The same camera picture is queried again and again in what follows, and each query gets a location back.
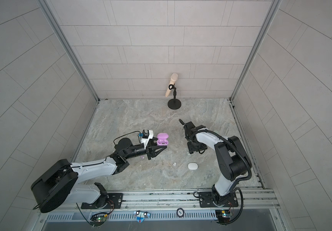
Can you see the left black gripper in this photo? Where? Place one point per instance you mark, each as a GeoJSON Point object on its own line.
{"type": "Point", "coordinates": [149, 152]}

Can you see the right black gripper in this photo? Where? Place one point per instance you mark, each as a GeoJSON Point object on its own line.
{"type": "Point", "coordinates": [202, 148]}

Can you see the purple earbud charging case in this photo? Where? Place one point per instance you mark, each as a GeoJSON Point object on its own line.
{"type": "Point", "coordinates": [162, 139]}

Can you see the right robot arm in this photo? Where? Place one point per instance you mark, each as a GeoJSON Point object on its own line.
{"type": "Point", "coordinates": [233, 161]}

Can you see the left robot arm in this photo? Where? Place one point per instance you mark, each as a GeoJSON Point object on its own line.
{"type": "Point", "coordinates": [62, 183]}

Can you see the white earbud charging case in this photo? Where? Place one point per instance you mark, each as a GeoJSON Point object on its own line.
{"type": "Point", "coordinates": [192, 166]}

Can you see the black microphone stand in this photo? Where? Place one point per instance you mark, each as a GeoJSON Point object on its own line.
{"type": "Point", "coordinates": [174, 103]}

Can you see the beige microphone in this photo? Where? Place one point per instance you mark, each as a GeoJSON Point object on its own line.
{"type": "Point", "coordinates": [173, 79]}

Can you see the left green circuit board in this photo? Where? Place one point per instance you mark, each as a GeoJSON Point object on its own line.
{"type": "Point", "coordinates": [99, 219]}

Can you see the green circuit board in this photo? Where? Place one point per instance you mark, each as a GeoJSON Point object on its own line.
{"type": "Point", "coordinates": [223, 216]}
{"type": "Point", "coordinates": [99, 219]}

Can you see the right green circuit board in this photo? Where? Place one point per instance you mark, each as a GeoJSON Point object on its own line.
{"type": "Point", "coordinates": [223, 216]}

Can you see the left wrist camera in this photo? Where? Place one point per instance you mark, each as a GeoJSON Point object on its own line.
{"type": "Point", "coordinates": [146, 138]}

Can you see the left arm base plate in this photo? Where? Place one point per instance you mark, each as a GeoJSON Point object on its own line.
{"type": "Point", "coordinates": [111, 201]}

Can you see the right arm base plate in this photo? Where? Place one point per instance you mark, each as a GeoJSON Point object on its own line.
{"type": "Point", "coordinates": [214, 200]}

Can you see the aluminium rail frame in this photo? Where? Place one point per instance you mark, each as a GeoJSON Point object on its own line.
{"type": "Point", "coordinates": [169, 199]}

